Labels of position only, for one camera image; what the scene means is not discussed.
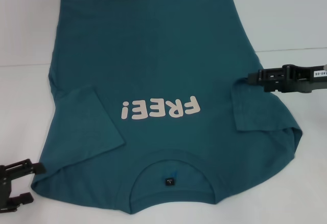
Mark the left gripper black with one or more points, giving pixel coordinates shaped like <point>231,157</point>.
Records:
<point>5,188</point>

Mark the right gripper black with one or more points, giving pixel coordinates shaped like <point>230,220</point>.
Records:
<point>301,81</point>

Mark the teal T-shirt with FREE print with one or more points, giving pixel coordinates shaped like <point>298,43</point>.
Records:
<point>153,55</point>

